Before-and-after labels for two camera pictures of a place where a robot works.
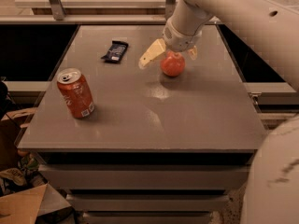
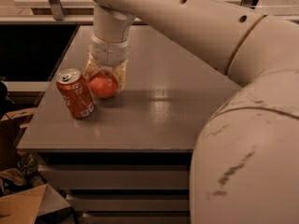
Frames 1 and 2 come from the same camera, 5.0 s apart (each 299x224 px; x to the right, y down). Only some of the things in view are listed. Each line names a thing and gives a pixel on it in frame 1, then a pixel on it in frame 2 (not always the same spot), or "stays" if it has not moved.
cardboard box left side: (12, 127) stays
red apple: (173, 64) → (104, 84)
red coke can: (77, 91) stays
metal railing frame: (59, 17) stays
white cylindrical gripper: (179, 39) → (108, 53)
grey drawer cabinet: (136, 146) stays
